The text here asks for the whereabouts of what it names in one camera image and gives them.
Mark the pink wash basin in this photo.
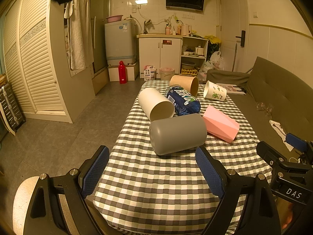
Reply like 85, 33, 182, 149
106, 14, 122, 23

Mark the black suitcase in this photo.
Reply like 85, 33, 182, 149
1, 83, 25, 136

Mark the white entrance door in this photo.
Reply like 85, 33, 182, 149
220, 0, 248, 72

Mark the white printed paper cup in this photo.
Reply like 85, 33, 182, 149
203, 81, 227, 101

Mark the grey green sofa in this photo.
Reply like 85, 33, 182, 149
206, 57, 312, 162

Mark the grey white checkered tablecloth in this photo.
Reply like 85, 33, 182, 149
93, 84, 272, 234

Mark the brown paper cup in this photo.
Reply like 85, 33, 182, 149
170, 75, 199, 96

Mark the white plastic bag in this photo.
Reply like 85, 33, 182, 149
197, 51, 225, 82

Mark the pink lined waste bin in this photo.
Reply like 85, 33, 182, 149
159, 68, 175, 81

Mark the white cylindrical cup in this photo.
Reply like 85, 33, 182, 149
138, 88, 175, 121

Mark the red thermos bottle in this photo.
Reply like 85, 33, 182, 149
118, 61, 128, 84

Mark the white louvered wardrobe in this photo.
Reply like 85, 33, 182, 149
2, 0, 95, 123

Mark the grey plastic cup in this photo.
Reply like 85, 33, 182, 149
150, 114, 207, 155

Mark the clear crumpled plastic wrap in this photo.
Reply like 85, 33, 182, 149
256, 102, 273, 118

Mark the pink faceted cup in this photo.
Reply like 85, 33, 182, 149
203, 105, 240, 143

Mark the white tissue pack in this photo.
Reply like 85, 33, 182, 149
144, 65, 156, 81

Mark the hanging beige towel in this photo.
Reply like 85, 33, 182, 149
64, 0, 94, 71

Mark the grey blue washing machine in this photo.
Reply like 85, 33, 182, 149
104, 20, 137, 66

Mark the open white shelf unit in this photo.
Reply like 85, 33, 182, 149
180, 36, 209, 76

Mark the white paper sheet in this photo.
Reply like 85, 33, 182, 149
269, 120, 293, 152

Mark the white electric kettle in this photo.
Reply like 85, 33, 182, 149
181, 24, 192, 36

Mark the white kitchen cabinet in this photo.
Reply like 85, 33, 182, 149
137, 33, 183, 79

